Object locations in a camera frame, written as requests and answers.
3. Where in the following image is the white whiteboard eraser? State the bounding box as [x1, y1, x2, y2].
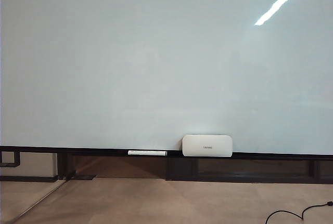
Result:
[181, 134, 233, 158]

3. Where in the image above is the capped white whiteboard marker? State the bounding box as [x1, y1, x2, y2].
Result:
[127, 150, 168, 157]

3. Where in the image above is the large white glass whiteboard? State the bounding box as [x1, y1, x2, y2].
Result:
[0, 0, 333, 155]

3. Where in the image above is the black whiteboard ledge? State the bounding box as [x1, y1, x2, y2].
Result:
[0, 145, 333, 161]

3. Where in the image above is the black skirting strip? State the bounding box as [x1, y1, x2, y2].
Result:
[0, 175, 57, 183]

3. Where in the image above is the black pipe bracket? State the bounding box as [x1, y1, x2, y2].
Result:
[0, 150, 21, 168]

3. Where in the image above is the black floor cable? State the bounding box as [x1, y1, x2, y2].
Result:
[265, 201, 333, 224]

